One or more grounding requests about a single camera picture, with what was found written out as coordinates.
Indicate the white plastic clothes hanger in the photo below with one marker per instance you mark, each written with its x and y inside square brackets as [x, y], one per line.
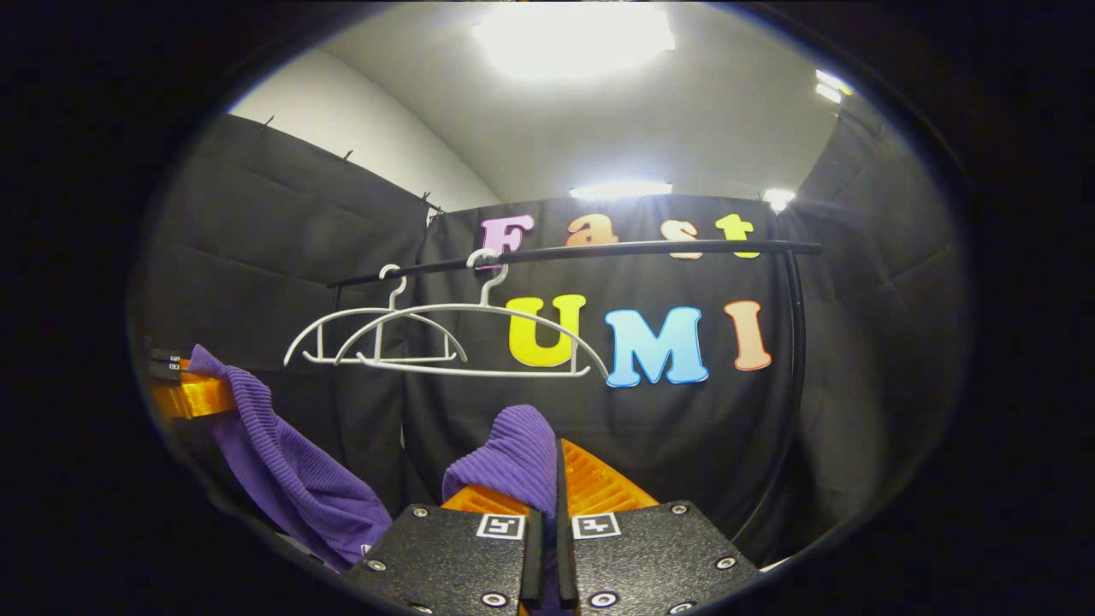
[470, 306]
[359, 310]

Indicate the large rectangular ceiling light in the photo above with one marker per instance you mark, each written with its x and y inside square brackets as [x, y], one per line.
[573, 38]

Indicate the small ceiling light panel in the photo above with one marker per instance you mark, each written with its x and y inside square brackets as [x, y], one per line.
[831, 85]

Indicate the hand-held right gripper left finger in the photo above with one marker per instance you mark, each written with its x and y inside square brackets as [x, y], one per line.
[532, 565]

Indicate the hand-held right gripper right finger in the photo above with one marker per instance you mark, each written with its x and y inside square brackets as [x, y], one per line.
[565, 556]

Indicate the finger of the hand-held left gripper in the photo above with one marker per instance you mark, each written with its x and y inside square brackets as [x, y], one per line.
[192, 395]

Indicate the black metal clothes rack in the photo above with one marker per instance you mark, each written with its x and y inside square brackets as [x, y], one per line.
[642, 249]

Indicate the black backdrop cloth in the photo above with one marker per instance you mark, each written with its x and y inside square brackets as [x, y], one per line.
[855, 342]

